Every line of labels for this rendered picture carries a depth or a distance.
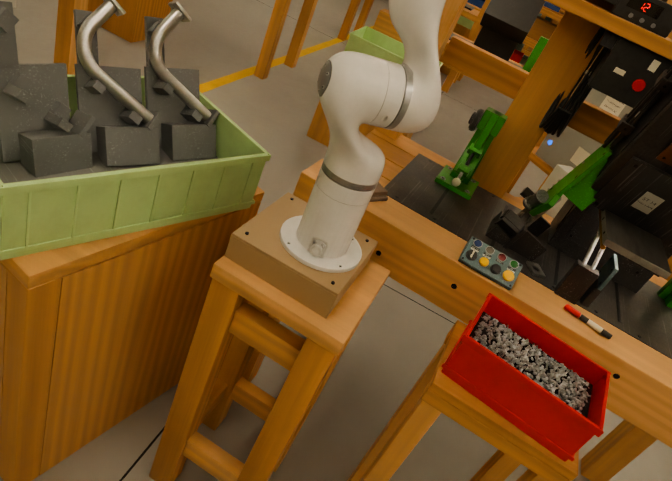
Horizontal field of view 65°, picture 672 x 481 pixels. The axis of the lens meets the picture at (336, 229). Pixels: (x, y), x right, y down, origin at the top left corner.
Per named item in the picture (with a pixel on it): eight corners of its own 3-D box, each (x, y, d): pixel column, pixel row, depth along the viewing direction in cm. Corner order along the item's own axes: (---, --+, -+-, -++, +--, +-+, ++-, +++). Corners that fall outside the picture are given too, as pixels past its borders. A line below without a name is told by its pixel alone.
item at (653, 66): (643, 113, 151) (679, 64, 143) (587, 86, 154) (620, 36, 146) (639, 105, 161) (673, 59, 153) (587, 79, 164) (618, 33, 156)
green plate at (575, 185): (566, 224, 145) (633, 173, 133) (544, 203, 145) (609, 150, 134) (568, 210, 155) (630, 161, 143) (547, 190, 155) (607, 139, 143)
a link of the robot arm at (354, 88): (383, 195, 106) (435, 85, 93) (296, 178, 99) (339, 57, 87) (368, 165, 115) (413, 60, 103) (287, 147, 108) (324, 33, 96)
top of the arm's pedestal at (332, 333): (337, 357, 108) (344, 344, 106) (208, 276, 113) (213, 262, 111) (384, 282, 134) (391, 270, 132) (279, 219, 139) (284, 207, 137)
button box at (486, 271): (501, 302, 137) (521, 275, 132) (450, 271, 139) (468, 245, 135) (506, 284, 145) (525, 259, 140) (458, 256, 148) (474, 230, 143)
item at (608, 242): (662, 283, 124) (671, 273, 122) (598, 248, 127) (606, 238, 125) (647, 221, 156) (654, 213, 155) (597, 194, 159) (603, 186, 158)
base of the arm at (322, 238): (350, 285, 109) (384, 214, 100) (266, 247, 110) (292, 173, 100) (367, 241, 126) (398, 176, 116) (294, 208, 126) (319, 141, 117)
